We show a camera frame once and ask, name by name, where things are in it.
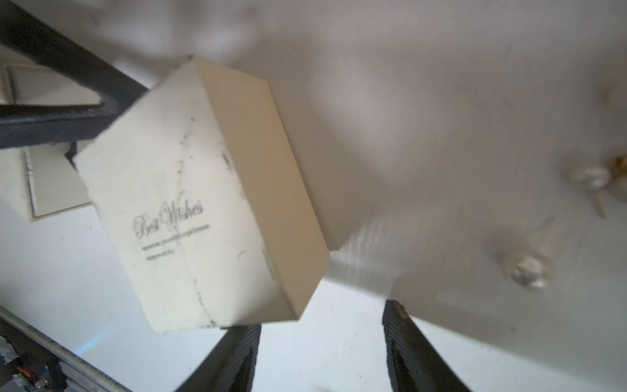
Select round pearl stud earrings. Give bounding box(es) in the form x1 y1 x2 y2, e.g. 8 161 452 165
492 217 555 292

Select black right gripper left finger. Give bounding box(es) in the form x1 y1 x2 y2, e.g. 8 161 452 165
177 325 262 392

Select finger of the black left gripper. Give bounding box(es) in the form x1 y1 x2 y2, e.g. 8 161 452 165
1 1 147 149

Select pearl gold earrings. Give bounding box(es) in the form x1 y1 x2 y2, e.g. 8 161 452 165
567 155 626 219

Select cream jewelry box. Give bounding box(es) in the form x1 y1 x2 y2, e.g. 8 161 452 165
74 57 330 333
1 62 101 222

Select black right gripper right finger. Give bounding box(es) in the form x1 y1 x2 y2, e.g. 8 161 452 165
382 300 470 392

